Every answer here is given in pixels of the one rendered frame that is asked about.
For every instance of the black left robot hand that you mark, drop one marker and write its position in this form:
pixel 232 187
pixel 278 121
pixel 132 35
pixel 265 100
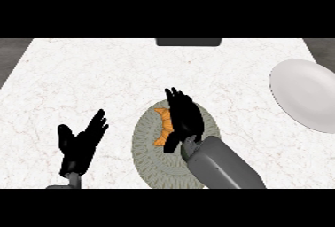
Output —
pixel 80 146

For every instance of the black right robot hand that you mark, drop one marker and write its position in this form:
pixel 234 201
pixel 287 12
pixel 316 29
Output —
pixel 185 116

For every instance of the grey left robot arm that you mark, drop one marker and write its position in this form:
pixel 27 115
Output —
pixel 68 181

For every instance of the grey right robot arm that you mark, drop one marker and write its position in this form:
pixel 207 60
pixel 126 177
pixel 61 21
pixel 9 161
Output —
pixel 220 165

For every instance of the orange croissant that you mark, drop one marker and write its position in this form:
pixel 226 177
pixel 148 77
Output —
pixel 164 125

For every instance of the round grey woven placemat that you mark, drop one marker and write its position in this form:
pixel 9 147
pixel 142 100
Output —
pixel 155 165

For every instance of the white round plate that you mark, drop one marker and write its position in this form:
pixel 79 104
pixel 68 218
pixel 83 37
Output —
pixel 306 93

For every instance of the dark grey appliance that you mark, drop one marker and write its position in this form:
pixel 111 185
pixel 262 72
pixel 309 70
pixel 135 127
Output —
pixel 189 42

